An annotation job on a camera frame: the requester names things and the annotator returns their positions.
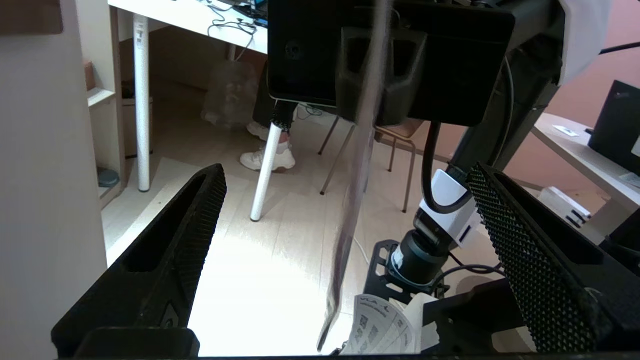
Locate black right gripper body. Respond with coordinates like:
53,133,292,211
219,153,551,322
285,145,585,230
266,0,516,127

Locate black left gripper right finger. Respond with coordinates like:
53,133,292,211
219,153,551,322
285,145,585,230
466,162,640,353

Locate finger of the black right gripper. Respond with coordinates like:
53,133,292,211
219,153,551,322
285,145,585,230
374,27,429,127
335,26,377,125

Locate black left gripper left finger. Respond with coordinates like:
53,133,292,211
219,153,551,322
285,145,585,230
50,163,228,357

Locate white door hanger sign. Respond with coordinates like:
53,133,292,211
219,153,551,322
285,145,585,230
316,0,393,352

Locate beige door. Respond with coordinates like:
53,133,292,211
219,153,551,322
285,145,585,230
0,0,109,360

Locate white power strip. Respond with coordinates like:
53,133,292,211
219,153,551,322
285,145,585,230
537,186,592,229

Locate wooden chair metal legs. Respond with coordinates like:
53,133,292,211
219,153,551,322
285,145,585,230
319,116,428,214

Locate person leg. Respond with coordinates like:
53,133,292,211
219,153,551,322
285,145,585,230
251,62,301,147

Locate translucent plastic bag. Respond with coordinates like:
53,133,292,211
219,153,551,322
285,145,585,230
201,59,262,132

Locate white sneaker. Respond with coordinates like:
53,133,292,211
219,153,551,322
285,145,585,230
239,142,296,174
245,121,273,142

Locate black robot torso base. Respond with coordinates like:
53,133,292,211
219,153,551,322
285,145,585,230
362,239,541,357

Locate black monitor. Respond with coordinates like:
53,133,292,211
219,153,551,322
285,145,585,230
587,80,640,176

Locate white printed paper label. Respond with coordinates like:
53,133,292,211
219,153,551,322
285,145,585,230
340,294,419,357

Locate cream shelf cabinet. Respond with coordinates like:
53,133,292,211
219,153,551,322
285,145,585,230
75,0,127,211

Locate thin black earphone cable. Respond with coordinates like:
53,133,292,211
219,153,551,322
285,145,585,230
206,0,261,49

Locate thick black cable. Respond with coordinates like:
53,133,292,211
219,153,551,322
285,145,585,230
421,120,475,214

